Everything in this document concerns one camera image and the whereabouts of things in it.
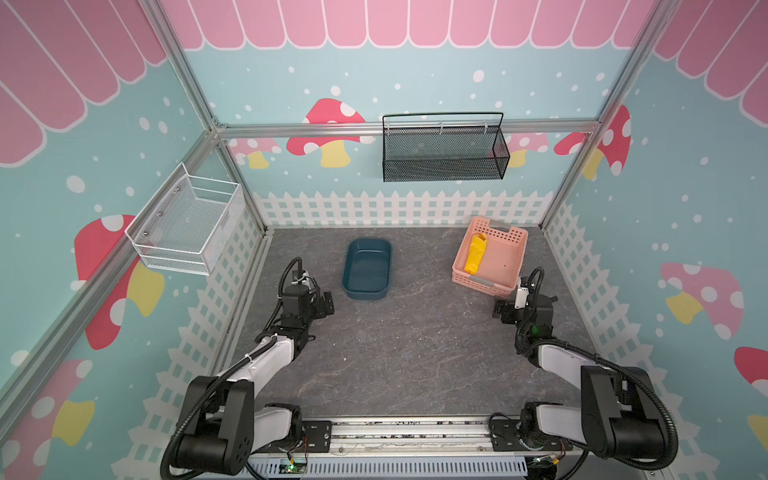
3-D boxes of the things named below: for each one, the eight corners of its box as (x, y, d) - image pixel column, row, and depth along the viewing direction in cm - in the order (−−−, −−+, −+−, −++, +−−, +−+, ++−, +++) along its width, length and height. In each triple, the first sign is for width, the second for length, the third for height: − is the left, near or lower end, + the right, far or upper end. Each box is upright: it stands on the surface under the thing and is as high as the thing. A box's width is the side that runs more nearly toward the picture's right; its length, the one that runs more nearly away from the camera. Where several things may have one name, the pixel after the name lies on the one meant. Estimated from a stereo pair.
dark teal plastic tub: (342, 300, 102) (340, 291, 98) (348, 247, 117) (347, 238, 113) (391, 300, 102) (391, 291, 98) (391, 247, 117) (391, 238, 113)
